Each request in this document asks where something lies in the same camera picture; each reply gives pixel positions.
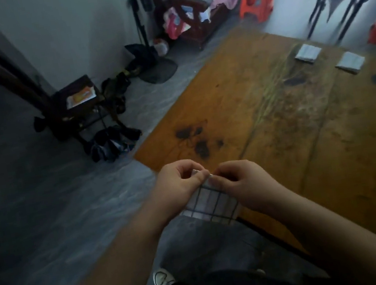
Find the person's left hand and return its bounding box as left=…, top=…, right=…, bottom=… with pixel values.
left=138, top=155, right=219, bottom=230

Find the person's right hand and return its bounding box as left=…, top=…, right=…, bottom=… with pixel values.
left=212, top=151, right=296, bottom=230

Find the checked cloth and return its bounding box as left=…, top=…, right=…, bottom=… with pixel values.
left=292, top=41, right=325, bottom=67
left=333, top=48, right=368, bottom=78
left=173, top=162, right=244, bottom=233

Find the person's right forearm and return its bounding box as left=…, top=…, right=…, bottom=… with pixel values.
left=269, top=176, right=376, bottom=285

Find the person's white left shoe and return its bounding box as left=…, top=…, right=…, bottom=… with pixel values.
left=151, top=266, right=176, bottom=285

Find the black blue bag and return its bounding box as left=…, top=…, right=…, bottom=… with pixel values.
left=85, top=121, right=147, bottom=165

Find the black standing fan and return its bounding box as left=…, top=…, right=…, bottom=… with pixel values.
left=116, top=0, right=180, bottom=89

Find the white orange paper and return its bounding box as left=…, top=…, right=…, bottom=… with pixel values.
left=63, top=84, right=98, bottom=110

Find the dark wooden sofa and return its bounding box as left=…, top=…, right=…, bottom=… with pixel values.
left=154, top=0, right=254, bottom=57

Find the pink plastic bag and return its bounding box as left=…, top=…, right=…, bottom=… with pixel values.
left=161, top=6, right=188, bottom=41

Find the white crumpled paper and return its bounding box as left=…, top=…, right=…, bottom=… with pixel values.
left=198, top=7, right=215, bottom=25

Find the white blue printed paper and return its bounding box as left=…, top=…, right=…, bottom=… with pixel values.
left=181, top=4, right=196, bottom=20

